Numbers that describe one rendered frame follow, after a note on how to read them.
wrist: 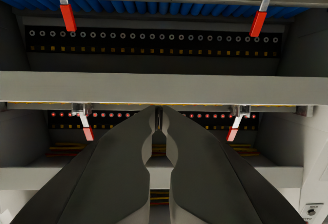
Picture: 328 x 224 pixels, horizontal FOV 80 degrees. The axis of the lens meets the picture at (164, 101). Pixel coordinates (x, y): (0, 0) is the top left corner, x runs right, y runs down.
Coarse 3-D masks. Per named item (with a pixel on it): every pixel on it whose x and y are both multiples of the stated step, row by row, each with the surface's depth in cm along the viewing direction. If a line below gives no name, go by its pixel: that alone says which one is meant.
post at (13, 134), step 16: (0, 32) 38; (16, 32) 42; (0, 48) 38; (16, 48) 43; (0, 64) 38; (16, 64) 43; (0, 128) 39; (16, 128) 43; (32, 128) 49; (0, 144) 39; (16, 144) 43; (32, 144) 49; (48, 144) 56; (0, 160) 39; (16, 160) 43; (32, 160) 49; (32, 192) 49; (16, 208) 43
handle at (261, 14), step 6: (264, 0) 26; (264, 6) 27; (258, 12) 27; (264, 12) 27; (258, 18) 27; (264, 18) 27; (252, 24) 29; (258, 24) 28; (252, 30) 29; (258, 30) 29; (252, 36) 29
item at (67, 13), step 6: (60, 0) 26; (66, 0) 26; (60, 6) 26; (66, 6) 26; (66, 12) 26; (72, 12) 27; (66, 18) 27; (72, 18) 27; (66, 24) 27; (72, 24) 27; (72, 30) 28
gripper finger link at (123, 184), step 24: (144, 120) 11; (120, 144) 9; (144, 144) 9; (96, 168) 8; (120, 168) 8; (144, 168) 8; (96, 192) 7; (120, 192) 7; (144, 192) 7; (72, 216) 6; (96, 216) 6; (120, 216) 6; (144, 216) 7
